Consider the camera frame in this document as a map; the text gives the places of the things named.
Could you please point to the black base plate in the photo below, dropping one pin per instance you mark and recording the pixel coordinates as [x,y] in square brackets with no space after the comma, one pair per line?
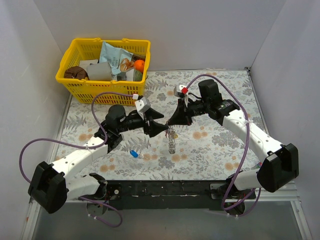
[162,194]

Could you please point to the floral table mat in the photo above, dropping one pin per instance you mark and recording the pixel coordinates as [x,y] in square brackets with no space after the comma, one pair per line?
[203,151]

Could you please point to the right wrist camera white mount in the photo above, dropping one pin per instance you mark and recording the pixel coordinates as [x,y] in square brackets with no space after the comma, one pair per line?
[181,91]

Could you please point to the green blue carton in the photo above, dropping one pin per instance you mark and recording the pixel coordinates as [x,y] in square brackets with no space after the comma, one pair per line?
[258,165]

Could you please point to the light blue snack bag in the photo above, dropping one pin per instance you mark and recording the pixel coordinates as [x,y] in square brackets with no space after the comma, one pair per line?
[119,59]

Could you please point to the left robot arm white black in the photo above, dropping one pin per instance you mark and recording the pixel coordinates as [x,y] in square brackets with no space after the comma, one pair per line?
[53,184]

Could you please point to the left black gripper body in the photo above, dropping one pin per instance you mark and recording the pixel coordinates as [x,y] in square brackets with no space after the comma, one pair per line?
[147,123]

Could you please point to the orange fruit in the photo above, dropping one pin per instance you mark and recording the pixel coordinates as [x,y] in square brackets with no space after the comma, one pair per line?
[139,65]

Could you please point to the green item in basket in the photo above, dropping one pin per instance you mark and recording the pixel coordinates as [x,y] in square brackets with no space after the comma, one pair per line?
[137,76]

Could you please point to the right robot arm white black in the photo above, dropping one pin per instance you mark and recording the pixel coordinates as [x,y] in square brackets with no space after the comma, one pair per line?
[279,162]

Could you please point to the aluminium frame rail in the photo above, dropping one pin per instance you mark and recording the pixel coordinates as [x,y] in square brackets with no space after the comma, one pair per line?
[276,216]

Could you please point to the white paper in basket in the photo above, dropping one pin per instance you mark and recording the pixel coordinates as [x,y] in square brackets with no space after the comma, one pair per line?
[85,63]

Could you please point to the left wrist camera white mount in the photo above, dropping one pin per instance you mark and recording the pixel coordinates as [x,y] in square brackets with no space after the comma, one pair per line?
[142,105]

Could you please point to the grey paper cup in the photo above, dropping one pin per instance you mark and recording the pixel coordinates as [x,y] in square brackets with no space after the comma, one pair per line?
[100,72]

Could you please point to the yellow plastic basket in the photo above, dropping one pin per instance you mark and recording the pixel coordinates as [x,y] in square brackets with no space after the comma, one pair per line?
[116,91]

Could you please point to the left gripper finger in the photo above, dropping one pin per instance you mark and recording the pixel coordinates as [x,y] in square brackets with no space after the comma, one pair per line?
[151,115]
[153,128]

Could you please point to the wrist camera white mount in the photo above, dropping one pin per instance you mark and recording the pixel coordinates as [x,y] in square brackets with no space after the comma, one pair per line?
[142,105]
[181,91]

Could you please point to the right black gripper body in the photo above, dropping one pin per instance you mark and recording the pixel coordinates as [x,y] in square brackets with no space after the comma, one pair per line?
[184,111]

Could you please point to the loose blue key tag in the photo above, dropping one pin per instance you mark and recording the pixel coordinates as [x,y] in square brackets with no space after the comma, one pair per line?
[136,155]

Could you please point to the brown round pastry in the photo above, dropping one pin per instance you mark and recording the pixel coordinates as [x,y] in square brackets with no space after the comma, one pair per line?
[75,72]

